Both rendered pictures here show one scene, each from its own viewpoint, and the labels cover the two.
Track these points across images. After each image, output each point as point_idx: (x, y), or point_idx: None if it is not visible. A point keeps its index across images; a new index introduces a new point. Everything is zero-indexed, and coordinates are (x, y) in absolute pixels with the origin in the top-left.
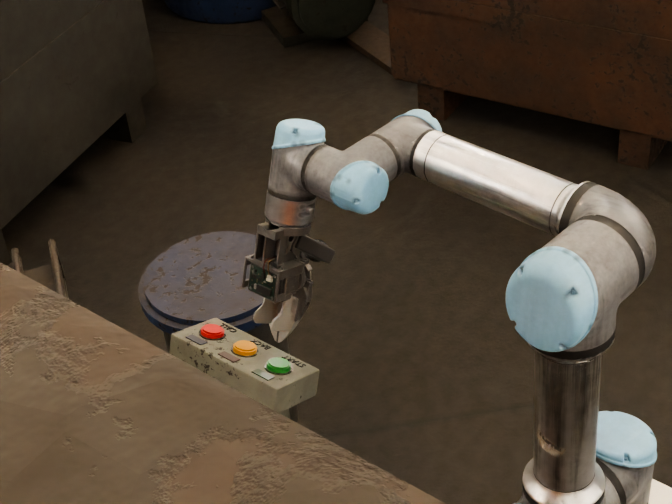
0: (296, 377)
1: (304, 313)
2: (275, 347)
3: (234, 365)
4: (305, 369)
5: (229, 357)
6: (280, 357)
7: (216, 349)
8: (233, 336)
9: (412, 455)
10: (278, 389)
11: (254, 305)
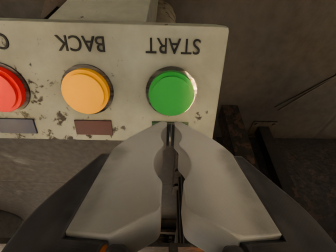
0: (213, 92)
1: (259, 174)
2: (105, 24)
3: (120, 138)
4: (208, 54)
5: (97, 130)
6: (145, 55)
7: (61, 123)
8: (26, 61)
9: None
10: (212, 138)
11: None
